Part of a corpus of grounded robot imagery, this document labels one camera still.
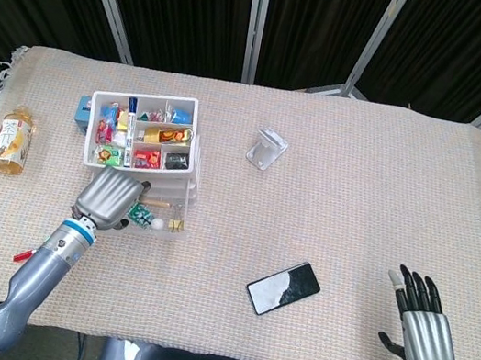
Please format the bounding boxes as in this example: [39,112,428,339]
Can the red wrapped candy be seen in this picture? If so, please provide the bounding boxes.
[95,111,120,148]

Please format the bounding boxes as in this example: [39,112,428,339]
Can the gold binder clip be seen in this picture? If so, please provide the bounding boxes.
[166,202,189,232]

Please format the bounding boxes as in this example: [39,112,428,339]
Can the small blue box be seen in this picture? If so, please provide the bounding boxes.
[72,94,96,135]

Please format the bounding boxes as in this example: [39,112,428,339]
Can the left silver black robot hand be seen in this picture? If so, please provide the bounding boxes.
[69,160,154,238]

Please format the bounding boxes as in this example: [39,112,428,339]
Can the red capped marker pen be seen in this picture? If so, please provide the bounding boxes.
[12,245,39,266]

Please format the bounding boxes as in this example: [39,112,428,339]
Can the blue capped whiteboard marker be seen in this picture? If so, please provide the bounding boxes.
[117,96,143,169]

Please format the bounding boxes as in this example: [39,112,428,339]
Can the yellow green snack packet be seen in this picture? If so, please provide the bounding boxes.
[94,143,125,168]

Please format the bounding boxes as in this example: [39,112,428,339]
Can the clear drawer with white ball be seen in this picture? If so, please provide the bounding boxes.
[119,172,198,242]

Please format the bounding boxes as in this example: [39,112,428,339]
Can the yellow wrapped candy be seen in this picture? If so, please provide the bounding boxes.
[114,110,131,134]

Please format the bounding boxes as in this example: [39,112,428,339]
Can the black smartphone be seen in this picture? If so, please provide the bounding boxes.
[241,252,326,326]

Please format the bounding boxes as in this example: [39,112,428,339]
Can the beige woven tablecloth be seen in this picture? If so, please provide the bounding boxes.
[0,35,481,360]

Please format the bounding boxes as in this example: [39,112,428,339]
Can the red snack packet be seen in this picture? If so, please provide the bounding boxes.
[131,147,163,172]

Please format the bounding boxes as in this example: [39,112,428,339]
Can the yellow tea bottle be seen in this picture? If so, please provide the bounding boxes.
[0,100,40,179]

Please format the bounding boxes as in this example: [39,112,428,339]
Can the green patterned packet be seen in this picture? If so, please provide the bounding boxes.
[126,201,156,227]

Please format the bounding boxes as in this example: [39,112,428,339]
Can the white plastic drawer organizer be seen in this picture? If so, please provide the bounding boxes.
[75,80,214,210]

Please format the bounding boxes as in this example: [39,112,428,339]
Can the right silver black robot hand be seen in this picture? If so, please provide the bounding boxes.
[371,261,474,360]

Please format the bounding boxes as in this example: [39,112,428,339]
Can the white folding phone stand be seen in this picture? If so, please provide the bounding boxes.
[242,123,292,175]

